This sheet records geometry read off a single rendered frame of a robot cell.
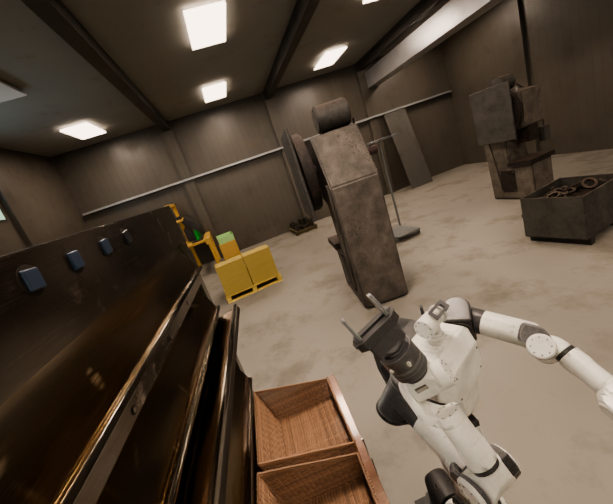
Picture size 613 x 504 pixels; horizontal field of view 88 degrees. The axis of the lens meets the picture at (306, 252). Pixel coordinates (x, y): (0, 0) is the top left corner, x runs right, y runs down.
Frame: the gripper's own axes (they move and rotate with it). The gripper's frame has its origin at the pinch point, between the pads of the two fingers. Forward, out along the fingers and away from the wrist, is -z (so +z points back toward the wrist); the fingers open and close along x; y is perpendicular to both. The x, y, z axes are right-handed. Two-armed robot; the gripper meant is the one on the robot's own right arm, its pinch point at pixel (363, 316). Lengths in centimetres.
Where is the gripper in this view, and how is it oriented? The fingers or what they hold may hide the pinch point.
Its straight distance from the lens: 75.2
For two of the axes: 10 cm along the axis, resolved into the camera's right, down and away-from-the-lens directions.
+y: 1.5, 0.8, -9.8
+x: 7.3, -6.9, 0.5
